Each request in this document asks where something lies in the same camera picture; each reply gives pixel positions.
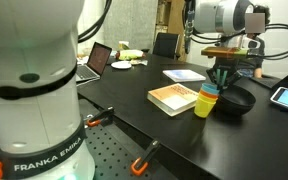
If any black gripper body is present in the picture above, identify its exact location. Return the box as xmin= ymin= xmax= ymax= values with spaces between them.
xmin=212 ymin=58 xmax=241 ymax=72

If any blue plastic cup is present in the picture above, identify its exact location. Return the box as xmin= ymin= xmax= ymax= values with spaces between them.
xmin=201 ymin=83 xmax=220 ymax=96

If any orange plastic cup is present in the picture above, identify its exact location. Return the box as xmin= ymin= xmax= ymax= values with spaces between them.
xmin=198 ymin=89 xmax=219 ymax=100

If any black bowl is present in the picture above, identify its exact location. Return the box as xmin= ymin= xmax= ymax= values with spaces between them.
xmin=215 ymin=83 xmax=257 ymax=117

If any seated person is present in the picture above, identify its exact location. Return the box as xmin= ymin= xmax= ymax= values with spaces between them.
xmin=213 ymin=4 xmax=272 ymax=80

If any white and blue book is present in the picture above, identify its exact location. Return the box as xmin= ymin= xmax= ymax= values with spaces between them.
xmin=162 ymin=69 xmax=207 ymax=83

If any orange and white book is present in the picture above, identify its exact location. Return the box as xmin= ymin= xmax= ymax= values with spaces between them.
xmin=146 ymin=83 xmax=206 ymax=118

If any black office chair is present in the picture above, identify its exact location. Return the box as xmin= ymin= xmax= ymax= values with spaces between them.
xmin=152 ymin=32 xmax=181 ymax=61

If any wooden shelf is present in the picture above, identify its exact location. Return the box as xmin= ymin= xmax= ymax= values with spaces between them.
xmin=155 ymin=0 xmax=196 ymax=62

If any green yellow food bag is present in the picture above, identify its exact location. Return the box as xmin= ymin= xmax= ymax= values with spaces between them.
xmin=115 ymin=49 xmax=145 ymax=62

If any white plate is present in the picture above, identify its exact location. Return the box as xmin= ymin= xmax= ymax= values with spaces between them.
xmin=110 ymin=60 xmax=133 ymax=70

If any small pale box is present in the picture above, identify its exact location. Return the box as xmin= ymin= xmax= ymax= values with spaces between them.
xmin=118 ymin=40 xmax=131 ymax=51

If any black orange spring clamp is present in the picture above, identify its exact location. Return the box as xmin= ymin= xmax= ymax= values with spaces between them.
xmin=85 ymin=106 xmax=116 ymax=129
xmin=130 ymin=139 xmax=161 ymax=177

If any silver open laptop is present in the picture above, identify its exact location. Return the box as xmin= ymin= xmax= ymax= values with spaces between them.
xmin=74 ymin=41 xmax=113 ymax=88

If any wrist mounted camera bar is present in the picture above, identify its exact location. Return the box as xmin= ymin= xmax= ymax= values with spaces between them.
xmin=201 ymin=46 xmax=249 ymax=61

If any hanging cable with metal connector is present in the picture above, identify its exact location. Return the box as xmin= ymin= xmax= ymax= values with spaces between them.
xmin=183 ymin=0 xmax=196 ymax=55

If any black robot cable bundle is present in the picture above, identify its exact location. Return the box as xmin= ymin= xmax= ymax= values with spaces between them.
xmin=77 ymin=0 xmax=114 ymax=44

